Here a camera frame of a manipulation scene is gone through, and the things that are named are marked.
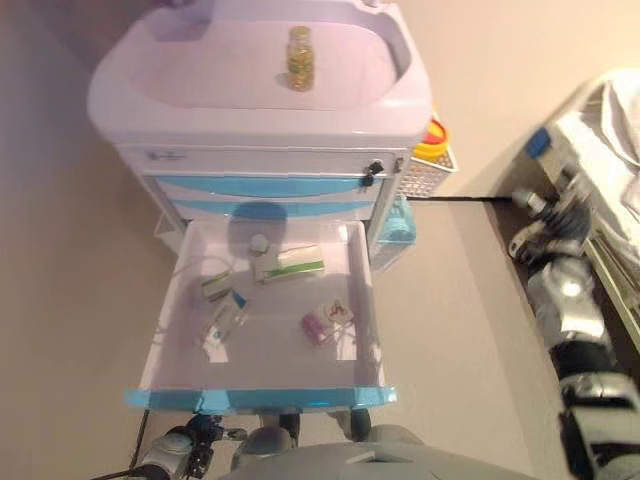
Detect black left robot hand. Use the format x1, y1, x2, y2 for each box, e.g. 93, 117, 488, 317
187, 413, 249, 445

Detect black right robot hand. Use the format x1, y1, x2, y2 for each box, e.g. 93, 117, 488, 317
513, 188, 595, 245

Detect white drawer with blue front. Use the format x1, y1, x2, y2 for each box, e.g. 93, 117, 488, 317
123, 219, 399, 412

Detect yellow pill bottle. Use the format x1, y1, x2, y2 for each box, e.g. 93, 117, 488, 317
284, 25, 315, 93

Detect white blue medicine box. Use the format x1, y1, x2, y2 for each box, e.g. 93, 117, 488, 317
199, 289, 250, 351

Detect small white green medicine box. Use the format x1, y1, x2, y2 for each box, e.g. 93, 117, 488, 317
201, 269, 234, 301

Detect pink white medicine box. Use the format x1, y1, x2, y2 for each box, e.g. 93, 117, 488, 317
299, 297, 355, 346

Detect long white green medicine box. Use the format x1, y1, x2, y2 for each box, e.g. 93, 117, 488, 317
251, 243, 325, 285

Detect closed drawer with blue front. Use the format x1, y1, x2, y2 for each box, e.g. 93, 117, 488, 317
149, 174, 384, 200
164, 197, 374, 221

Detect bed caster wheel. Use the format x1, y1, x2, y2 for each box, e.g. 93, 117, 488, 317
508, 227, 539, 261

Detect blue bed corner bumper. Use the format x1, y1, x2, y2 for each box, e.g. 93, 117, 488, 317
525, 128, 551, 159

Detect white bed sheet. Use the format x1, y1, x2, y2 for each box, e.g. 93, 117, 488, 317
549, 69, 640, 251

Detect yellow sharps container red lid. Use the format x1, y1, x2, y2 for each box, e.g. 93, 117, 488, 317
414, 119, 450, 161

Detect light blue plastic bin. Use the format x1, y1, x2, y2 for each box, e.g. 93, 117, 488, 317
377, 197, 416, 246

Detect grey robot torso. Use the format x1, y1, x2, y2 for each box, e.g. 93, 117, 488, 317
214, 439, 539, 480

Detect black keys in lock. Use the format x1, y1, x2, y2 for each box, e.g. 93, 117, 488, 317
359, 160, 385, 190

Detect small white side tray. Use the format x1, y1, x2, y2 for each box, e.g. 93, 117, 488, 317
152, 212, 184, 254

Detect white medical cart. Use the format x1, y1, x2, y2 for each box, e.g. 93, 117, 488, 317
84, 0, 434, 441

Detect white hospital bed frame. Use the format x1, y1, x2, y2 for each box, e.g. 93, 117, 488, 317
509, 69, 640, 361

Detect thin black cable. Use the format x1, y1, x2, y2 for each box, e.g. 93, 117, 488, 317
99, 462, 151, 480

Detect white wire basket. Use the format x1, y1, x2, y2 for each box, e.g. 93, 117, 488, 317
394, 149, 459, 201

